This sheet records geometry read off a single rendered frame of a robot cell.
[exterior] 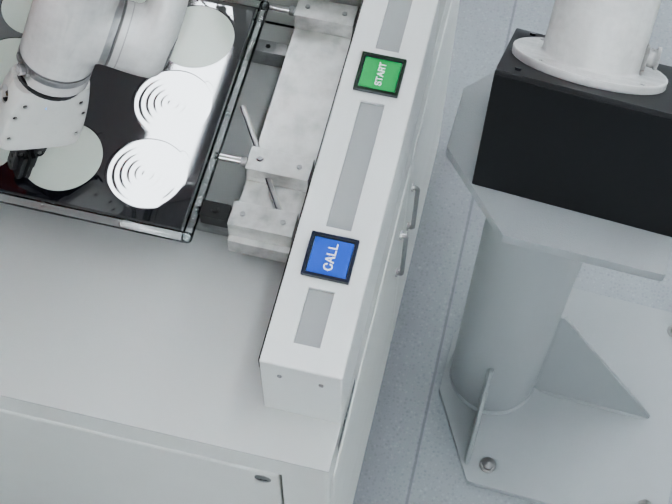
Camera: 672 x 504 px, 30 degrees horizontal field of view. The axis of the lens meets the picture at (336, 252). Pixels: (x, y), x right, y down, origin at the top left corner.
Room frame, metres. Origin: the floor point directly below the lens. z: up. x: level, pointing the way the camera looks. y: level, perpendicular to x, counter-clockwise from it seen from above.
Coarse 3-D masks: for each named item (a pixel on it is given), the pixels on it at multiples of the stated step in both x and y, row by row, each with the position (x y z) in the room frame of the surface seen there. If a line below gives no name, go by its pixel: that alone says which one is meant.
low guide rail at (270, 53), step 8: (264, 40) 1.04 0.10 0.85; (256, 48) 1.03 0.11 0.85; (264, 48) 1.03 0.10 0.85; (272, 48) 1.03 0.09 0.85; (280, 48) 1.03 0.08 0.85; (256, 56) 1.03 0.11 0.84; (264, 56) 1.02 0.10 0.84; (272, 56) 1.02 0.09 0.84; (280, 56) 1.02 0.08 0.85; (264, 64) 1.02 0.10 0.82; (272, 64) 1.02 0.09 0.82; (280, 64) 1.02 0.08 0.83
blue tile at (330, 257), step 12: (324, 240) 0.68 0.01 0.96; (336, 240) 0.68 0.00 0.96; (312, 252) 0.66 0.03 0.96; (324, 252) 0.66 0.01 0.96; (336, 252) 0.66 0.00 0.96; (348, 252) 0.66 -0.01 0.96; (312, 264) 0.64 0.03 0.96; (324, 264) 0.64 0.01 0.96; (336, 264) 0.64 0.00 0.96; (348, 264) 0.65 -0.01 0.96; (336, 276) 0.63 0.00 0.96
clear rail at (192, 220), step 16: (256, 16) 1.04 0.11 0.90; (256, 32) 1.02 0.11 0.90; (240, 64) 0.96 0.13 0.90; (240, 80) 0.94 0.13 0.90; (224, 112) 0.89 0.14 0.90; (224, 128) 0.87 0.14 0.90; (208, 160) 0.82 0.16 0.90; (208, 176) 0.79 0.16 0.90; (192, 208) 0.75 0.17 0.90; (192, 224) 0.73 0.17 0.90
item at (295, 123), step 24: (288, 48) 1.01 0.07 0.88; (312, 48) 1.01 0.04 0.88; (336, 48) 1.01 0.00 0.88; (288, 72) 0.97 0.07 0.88; (312, 72) 0.97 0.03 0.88; (336, 72) 0.97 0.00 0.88; (288, 96) 0.93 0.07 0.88; (312, 96) 0.93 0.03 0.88; (288, 120) 0.89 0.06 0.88; (312, 120) 0.89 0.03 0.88; (264, 144) 0.86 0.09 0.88; (288, 144) 0.86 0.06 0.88; (312, 144) 0.86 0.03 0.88; (264, 192) 0.79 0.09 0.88; (288, 192) 0.79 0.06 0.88; (240, 240) 0.72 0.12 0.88
